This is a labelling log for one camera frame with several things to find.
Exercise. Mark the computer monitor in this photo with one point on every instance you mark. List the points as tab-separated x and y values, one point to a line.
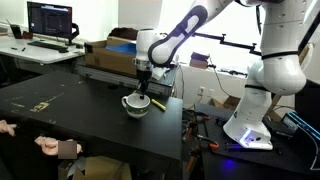
52	20

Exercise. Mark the grey metal case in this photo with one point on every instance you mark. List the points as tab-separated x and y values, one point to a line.
163	86

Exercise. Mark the dark round object behind box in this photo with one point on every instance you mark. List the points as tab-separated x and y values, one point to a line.
126	33

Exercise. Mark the small brown box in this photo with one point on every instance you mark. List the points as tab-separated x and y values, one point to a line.
199	60

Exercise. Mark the orange-handled clamp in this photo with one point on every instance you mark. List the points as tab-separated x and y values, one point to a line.
211	143

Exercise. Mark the white mug with green band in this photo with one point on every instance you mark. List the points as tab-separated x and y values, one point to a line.
136	107

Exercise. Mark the black keyboard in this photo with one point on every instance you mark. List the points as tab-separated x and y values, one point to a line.
60	49

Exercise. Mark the white desk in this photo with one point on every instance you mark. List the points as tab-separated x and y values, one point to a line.
19	48

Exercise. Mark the black control box blue light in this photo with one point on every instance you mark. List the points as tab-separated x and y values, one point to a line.
293	121

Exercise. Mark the yellow marker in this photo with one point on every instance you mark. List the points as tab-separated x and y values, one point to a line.
159	105

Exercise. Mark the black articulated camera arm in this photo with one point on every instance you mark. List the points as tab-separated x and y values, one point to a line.
221	39

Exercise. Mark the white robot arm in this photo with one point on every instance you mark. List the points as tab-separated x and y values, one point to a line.
278	71

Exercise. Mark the cardboard box with blue lining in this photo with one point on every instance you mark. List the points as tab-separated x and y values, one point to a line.
113	54

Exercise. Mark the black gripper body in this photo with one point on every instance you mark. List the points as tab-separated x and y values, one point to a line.
144	78

